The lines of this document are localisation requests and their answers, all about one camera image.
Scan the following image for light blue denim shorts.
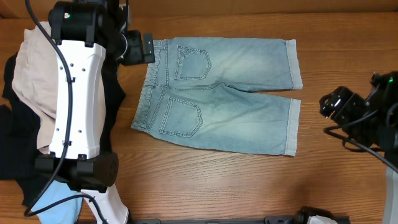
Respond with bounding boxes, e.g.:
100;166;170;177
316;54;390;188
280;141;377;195
131;37;303;156

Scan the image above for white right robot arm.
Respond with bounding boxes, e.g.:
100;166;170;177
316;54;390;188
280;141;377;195
319;71;397;223

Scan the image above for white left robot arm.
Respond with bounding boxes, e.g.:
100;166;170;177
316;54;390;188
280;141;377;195
35;0;155;224

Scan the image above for beige khaki shorts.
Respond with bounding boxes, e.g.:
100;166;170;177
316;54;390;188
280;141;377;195
12;27;58;154

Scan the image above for black garment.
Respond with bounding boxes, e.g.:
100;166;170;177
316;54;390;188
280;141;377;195
1;55;126;206

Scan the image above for light blue shirt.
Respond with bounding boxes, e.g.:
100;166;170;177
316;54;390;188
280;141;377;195
30;180;85;224

